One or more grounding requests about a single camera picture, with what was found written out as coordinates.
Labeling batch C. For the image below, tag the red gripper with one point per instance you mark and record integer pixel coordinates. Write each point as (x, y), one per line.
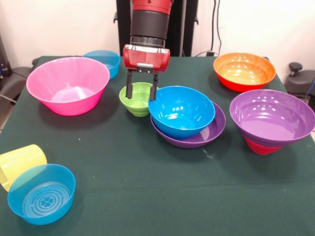
(147, 60)

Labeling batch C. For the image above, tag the small green bowl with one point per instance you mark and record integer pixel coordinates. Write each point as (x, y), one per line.
(139, 103)

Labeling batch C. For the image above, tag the purple bowl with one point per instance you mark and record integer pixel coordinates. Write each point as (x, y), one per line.
(209, 135)
(270, 118)

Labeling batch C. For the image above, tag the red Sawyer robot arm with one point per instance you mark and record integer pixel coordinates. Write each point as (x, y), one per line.
(150, 22)

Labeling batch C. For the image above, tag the translucent blue small bowl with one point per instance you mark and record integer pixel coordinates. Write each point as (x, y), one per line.
(113, 64)
(41, 196)

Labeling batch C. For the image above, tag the large pink bowl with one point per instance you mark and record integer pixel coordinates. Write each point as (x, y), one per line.
(69, 83)

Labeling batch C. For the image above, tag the dark green table cloth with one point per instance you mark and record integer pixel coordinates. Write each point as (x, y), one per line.
(147, 172)

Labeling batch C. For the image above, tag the orange bowl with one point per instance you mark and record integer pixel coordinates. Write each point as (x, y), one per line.
(243, 73)

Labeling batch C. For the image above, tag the black grey chair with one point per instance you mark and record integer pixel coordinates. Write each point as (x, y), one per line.
(299, 78)
(13, 82)

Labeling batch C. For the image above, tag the small pink-red bowl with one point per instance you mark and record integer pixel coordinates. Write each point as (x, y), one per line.
(263, 148)

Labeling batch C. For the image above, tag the black equipment box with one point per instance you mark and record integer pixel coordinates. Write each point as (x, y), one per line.
(4, 64)

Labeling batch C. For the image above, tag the translucent yellow cup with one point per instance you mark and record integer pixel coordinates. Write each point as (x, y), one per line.
(17, 162)

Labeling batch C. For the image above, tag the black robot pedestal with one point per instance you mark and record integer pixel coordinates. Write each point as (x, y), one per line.
(184, 27)

